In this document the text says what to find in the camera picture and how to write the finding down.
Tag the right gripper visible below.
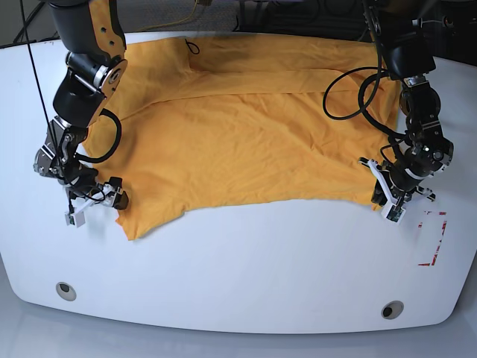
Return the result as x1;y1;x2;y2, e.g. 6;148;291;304
66;177;129;213

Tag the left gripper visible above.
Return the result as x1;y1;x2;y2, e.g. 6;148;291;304
358;157;435;208

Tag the orange t-shirt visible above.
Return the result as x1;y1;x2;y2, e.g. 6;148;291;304
98;34;387;240

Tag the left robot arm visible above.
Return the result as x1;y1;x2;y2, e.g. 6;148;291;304
355;1;454;222

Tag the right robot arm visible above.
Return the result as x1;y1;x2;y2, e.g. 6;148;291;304
34;1;129;210

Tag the red tape rectangle marking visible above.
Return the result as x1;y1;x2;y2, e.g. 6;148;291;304
414;211;447;267

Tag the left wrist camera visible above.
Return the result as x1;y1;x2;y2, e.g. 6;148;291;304
381;202;405;224

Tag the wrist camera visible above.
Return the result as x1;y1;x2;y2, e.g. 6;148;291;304
65;211;86;227
381;202;405;224

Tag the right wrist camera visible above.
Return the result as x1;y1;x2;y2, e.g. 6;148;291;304
65;211;86;227

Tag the left table cable grommet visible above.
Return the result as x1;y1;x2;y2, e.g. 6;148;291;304
55;282;77;302

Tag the table cable grommet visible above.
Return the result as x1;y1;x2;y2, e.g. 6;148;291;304
381;301;404;320
55;282;77;302

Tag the right table cable grommet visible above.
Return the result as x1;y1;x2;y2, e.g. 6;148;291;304
381;301;404;320

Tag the black floor cable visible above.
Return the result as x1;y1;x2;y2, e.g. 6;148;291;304
13;0;45;43

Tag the yellow cable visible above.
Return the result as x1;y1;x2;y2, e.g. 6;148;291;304
136;0;198;34

